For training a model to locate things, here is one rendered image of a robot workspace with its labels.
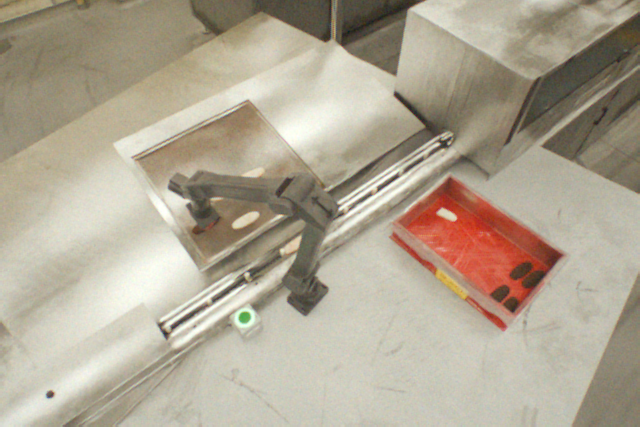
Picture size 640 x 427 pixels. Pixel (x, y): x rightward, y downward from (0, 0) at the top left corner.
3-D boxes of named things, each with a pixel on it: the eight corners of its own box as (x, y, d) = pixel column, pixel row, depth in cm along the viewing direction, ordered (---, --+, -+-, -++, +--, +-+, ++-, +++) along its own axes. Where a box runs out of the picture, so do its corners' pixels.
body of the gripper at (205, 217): (202, 196, 147) (200, 185, 140) (221, 218, 143) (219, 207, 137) (185, 207, 144) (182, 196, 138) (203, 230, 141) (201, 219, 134)
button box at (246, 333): (244, 349, 137) (240, 336, 128) (230, 329, 141) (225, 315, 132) (266, 333, 140) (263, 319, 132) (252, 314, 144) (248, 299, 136)
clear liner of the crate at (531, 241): (505, 337, 135) (516, 324, 128) (384, 237, 158) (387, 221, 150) (560, 269, 150) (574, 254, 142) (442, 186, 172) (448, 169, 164)
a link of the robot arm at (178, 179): (191, 194, 125) (211, 174, 130) (158, 175, 127) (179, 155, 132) (195, 216, 135) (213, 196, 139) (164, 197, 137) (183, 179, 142)
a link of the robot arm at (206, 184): (296, 219, 103) (320, 187, 108) (286, 201, 99) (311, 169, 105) (185, 203, 130) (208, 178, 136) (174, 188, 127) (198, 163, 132)
